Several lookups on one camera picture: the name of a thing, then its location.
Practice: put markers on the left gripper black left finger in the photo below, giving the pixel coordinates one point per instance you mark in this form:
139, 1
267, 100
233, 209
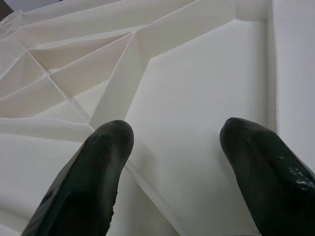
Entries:
93, 172

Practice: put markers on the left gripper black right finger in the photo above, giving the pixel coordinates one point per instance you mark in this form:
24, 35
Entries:
265, 177

